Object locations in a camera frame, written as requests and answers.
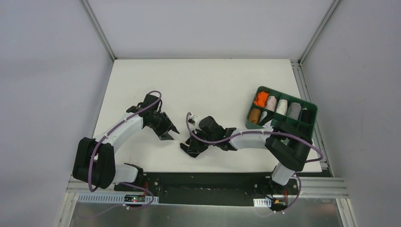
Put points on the white black rolled underwear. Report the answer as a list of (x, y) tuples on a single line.
[(266, 119)]

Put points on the grey striped rolled underwear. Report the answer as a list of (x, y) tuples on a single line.
[(294, 110)]

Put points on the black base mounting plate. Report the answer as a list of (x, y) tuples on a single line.
[(216, 189)]

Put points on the pink rolled underwear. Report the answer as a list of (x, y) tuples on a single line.
[(271, 103)]

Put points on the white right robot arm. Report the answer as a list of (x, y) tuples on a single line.
[(286, 143)]

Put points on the brown rolled underwear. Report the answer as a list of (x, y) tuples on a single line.
[(254, 115)]

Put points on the black underwear beige waistband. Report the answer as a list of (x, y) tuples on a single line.
[(193, 147)]

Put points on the green compartment tray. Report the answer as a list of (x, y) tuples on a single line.
[(307, 129)]

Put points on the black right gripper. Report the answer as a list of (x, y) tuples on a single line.
[(196, 145)]

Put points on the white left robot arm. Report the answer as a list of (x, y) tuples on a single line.
[(95, 157)]

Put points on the orange rolled underwear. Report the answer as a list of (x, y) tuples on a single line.
[(261, 99)]

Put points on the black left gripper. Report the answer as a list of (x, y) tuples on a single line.
[(164, 126)]

